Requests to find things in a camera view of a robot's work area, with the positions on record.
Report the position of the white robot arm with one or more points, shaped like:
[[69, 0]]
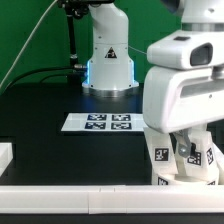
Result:
[[110, 71]]

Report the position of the white marker board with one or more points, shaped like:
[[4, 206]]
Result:
[[103, 122]]

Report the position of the white left fence rail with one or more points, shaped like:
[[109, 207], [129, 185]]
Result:
[[6, 156]]

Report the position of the black camera stand pole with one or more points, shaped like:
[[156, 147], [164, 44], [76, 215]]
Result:
[[74, 10]]

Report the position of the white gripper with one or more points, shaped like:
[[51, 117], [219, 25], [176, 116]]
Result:
[[176, 100]]

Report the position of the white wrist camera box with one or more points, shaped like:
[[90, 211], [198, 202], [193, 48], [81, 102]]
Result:
[[186, 50]]

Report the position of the white fence rail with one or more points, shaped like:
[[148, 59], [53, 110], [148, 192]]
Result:
[[111, 199], [6, 156]]

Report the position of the white front fence rail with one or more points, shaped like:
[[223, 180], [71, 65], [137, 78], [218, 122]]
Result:
[[111, 199]]

